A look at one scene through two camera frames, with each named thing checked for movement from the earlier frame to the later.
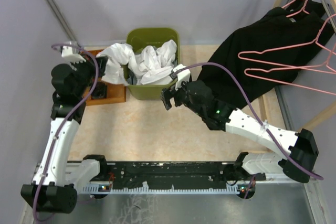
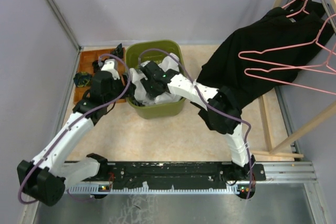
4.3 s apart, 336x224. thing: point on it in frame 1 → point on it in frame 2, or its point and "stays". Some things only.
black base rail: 176,173 stays
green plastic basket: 141,37 → 139,51
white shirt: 147,66 → 170,62
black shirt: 267,52 stays
